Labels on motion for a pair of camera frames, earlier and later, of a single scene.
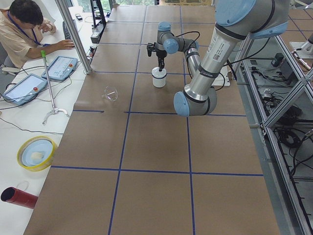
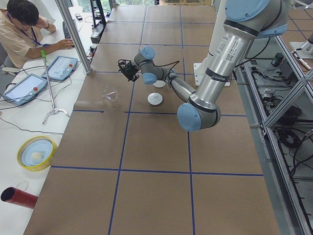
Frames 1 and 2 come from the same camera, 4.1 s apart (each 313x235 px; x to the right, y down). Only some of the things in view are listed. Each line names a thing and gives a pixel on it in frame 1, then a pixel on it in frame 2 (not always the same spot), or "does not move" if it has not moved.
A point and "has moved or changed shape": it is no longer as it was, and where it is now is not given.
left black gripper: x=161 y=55 → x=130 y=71
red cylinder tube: x=11 y=194 does not move
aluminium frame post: x=76 y=39 does not move
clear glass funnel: x=110 y=93 does not move
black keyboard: x=67 y=35 does not move
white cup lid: x=157 y=74 has moved or changed shape
